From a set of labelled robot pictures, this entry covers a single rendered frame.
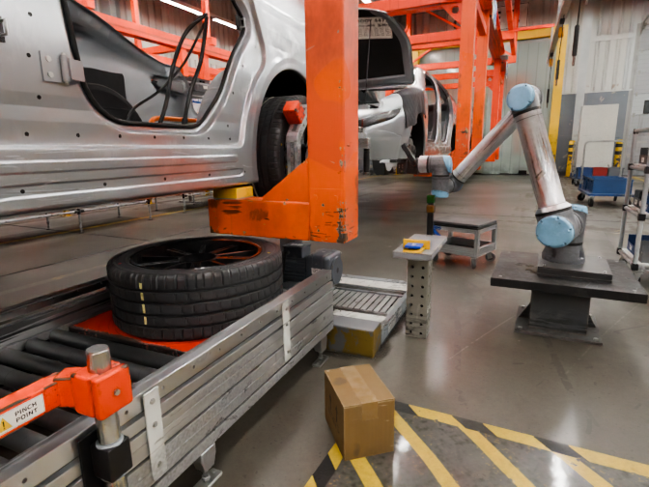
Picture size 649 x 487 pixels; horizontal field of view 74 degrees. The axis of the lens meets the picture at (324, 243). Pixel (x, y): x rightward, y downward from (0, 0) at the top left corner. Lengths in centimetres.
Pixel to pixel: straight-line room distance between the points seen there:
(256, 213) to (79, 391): 119
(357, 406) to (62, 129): 114
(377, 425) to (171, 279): 78
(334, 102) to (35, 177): 101
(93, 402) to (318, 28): 142
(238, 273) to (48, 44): 83
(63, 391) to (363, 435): 81
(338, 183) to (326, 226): 18
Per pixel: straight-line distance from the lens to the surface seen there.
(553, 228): 212
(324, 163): 172
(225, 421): 134
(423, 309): 210
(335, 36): 175
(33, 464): 94
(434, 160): 233
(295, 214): 181
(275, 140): 215
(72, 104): 146
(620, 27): 1560
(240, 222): 196
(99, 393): 88
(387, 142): 486
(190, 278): 146
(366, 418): 135
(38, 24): 145
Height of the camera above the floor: 89
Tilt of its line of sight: 12 degrees down
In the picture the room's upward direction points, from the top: 1 degrees counter-clockwise
